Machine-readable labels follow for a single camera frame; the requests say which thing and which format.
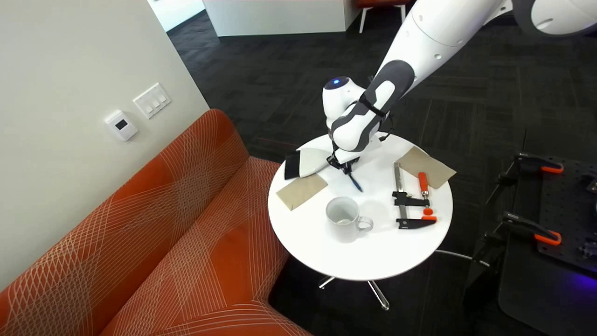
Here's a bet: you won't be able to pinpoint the grey white sheet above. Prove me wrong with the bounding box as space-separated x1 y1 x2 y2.
296 147 333 179

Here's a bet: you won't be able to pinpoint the white light switch plate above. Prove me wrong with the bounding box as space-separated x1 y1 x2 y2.
130 80 173 119

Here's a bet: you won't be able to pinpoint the orange chair white legs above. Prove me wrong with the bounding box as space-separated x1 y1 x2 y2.
354 0 415 35

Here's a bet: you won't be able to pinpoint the white wall thermostat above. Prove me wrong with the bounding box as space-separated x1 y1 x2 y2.
102 108 137 144

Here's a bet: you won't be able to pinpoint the black orange spring clamp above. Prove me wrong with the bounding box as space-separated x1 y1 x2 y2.
477 211 565 263
483 151 567 207

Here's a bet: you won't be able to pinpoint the white cabinet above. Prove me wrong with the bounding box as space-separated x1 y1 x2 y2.
201 0 359 37

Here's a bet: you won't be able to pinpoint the orange patterned sofa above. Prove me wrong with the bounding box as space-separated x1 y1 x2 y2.
0 108 313 336

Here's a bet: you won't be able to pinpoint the blue pen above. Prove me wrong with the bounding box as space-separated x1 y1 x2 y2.
345 166 365 194

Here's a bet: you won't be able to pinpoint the orange handled bar clamp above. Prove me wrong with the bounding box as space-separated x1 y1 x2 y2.
389 162 440 231

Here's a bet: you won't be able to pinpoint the black flat rectangular object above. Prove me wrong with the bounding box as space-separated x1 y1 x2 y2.
283 151 303 183

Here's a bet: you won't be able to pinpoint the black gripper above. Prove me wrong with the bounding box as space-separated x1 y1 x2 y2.
326 144 363 174

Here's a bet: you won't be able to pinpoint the white mug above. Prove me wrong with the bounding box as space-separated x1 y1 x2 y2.
324 194 374 243

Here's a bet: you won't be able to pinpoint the chrome table base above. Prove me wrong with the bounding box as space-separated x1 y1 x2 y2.
315 246 492 314

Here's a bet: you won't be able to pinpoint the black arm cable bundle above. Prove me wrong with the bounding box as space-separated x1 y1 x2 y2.
356 99 393 146

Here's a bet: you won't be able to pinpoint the beige cloth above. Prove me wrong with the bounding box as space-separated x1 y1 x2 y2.
393 146 456 190

